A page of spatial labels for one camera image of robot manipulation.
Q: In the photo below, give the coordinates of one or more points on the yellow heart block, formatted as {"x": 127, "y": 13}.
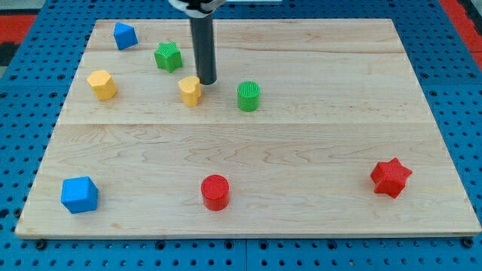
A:
{"x": 190, "y": 90}

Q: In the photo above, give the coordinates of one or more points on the light wooden board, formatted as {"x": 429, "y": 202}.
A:
{"x": 337, "y": 97}

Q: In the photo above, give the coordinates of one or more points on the green cylinder block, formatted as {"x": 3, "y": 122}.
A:
{"x": 248, "y": 93}

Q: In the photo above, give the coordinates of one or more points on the red cylinder block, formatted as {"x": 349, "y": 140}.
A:
{"x": 215, "y": 190}

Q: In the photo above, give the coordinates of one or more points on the green star block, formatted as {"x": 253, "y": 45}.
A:
{"x": 168, "y": 57}

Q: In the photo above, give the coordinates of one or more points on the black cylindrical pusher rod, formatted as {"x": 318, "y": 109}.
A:
{"x": 204, "y": 49}

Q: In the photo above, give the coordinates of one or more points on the yellow hexagon block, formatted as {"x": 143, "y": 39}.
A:
{"x": 102, "y": 85}

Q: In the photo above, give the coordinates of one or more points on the blue triangular block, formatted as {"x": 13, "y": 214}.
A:
{"x": 125, "y": 36}

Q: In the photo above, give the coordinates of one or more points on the red star block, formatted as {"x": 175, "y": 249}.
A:
{"x": 390, "y": 177}

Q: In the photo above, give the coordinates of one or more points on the blue cube block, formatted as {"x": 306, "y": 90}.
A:
{"x": 79, "y": 194}

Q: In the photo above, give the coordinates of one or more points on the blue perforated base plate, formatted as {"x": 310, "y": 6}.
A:
{"x": 35, "y": 85}

